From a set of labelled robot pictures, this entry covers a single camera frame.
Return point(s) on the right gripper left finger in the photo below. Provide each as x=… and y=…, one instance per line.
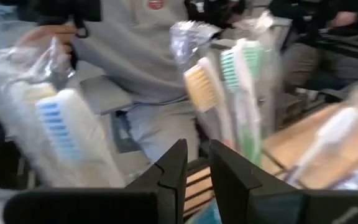
x=104, y=205

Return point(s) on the teal white toothbrush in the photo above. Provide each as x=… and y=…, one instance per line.
x=228, y=71

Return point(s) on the orange white toothbrush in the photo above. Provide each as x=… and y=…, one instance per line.
x=202, y=90

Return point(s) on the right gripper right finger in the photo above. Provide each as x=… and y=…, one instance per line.
x=291, y=208

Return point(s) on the black aluminium frame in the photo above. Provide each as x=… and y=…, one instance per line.
x=350, y=49

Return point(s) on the green white toothbrush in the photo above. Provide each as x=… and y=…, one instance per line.
x=253, y=56

